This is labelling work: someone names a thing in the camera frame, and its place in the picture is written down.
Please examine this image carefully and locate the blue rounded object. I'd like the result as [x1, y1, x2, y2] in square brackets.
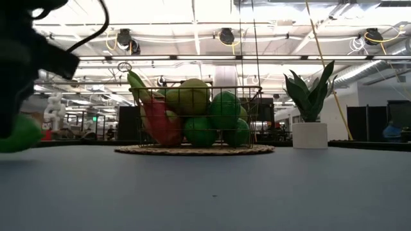
[381, 123, 403, 144]

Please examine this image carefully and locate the white plant pot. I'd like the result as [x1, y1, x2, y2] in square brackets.
[292, 121, 329, 150]

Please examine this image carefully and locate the black hanging cable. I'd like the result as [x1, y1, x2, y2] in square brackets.
[250, 0, 261, 88]
[238, 0, 245, 92]

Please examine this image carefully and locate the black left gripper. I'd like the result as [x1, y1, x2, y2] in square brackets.
[0, 12, 54, 139]

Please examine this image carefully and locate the green plastic fruit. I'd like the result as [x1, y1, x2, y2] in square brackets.
[207, 90, 241, 130]
[0, 113, 44, 154]
[223, 117, 251, 148]
[184, 115, 218, 148]

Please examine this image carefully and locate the black partition panel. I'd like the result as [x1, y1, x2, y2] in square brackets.
[345, 105, 387, 141]

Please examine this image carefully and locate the dark wire basket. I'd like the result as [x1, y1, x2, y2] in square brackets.
[129, 85, 263, 148]

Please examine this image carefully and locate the black monitor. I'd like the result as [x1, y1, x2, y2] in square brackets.
[386, 99, 411, 129]

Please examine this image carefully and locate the round woven placemat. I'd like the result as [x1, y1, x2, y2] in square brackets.
[114, 143, 276, 157]

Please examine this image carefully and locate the black ceiling cable reel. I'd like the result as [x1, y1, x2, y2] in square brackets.
[364, 28, 385, 46]
[116, 28, 141, 56]
[217, 28, 237, 46]

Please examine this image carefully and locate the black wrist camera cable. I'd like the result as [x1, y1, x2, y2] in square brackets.
[66, 0, 109, 54]

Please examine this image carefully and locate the white coiled hanging cable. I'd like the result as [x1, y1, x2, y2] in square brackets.
[348, 37, 366, 56]

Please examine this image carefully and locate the green artificial leafy plant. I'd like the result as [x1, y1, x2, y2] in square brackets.
[283, 60, 338, 123]

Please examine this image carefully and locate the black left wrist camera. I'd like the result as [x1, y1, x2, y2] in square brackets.
[37, 47, 81, 81]

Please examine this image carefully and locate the silver ceiling air duct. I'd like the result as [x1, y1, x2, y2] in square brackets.
[333, 41, 411, 89]

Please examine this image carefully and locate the pink toy dragon fruit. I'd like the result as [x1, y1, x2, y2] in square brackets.
[127, 70, 186, 148]

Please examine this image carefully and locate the yellow hanging cable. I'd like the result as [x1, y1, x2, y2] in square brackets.
[304, 0, 354, 141]

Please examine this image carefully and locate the white round column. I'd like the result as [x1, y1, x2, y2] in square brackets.
[213, 65, 239, 97]

